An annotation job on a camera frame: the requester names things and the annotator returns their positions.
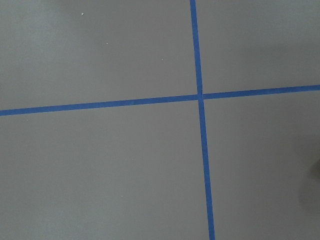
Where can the crossing blue tape strip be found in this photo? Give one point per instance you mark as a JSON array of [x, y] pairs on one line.
[[202, 120]]

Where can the long blue tape strip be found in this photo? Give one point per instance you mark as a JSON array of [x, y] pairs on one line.
[[158, 100]]

